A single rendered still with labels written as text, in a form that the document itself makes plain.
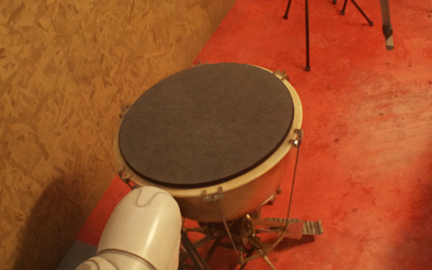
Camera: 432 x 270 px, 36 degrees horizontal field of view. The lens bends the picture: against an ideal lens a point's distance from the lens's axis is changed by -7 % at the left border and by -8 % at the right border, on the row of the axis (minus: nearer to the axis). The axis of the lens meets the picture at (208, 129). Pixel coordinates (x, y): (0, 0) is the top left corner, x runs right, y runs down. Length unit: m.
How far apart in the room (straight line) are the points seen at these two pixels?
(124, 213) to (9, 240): 1.84
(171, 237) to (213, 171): 1.11
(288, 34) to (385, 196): 1.47
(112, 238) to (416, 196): 2.20
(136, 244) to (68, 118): 2.10
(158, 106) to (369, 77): 1.55
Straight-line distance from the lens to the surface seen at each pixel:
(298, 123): 2.56
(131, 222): 1.31
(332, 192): 3.36
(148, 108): 2.78
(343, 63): 4.08
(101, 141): 3.59
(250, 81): 2.75
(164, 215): 1.34
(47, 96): 3.20
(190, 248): 2.61
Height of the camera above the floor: 2.48
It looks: 40 degrees down
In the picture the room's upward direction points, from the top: 17 degrees counter-clockwise
